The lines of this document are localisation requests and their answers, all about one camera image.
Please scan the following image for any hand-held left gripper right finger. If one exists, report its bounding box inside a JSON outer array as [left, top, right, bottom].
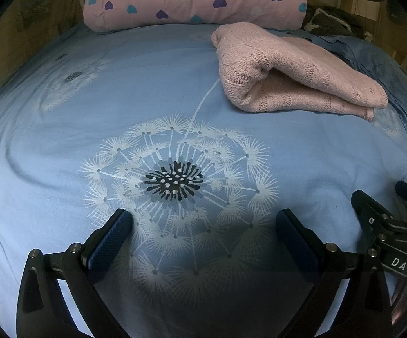
[[276, 208, 393, 338]]

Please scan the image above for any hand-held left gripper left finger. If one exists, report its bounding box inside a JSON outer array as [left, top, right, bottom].
[[16, 208, 134, 338]]

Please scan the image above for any pink knitted cardigan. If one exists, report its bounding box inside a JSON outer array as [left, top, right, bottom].
[[211, 22, 389, 122]]

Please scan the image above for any person's right hand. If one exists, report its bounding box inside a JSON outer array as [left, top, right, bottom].
[[391, 279, 407, 325]]

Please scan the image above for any blue dandelion print bed sheet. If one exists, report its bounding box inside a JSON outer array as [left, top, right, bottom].
[[0, 21, 407, 338]]

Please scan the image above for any crumpled blue cloth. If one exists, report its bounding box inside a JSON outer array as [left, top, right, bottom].
[[307, 34, 407, 145]]

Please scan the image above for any dark knitted garment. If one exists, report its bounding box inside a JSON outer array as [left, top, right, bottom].
[[301, 5, 366, 38]]

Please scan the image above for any pink heart print pillow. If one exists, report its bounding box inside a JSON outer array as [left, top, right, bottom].
[[83, 0, 308, 35]]

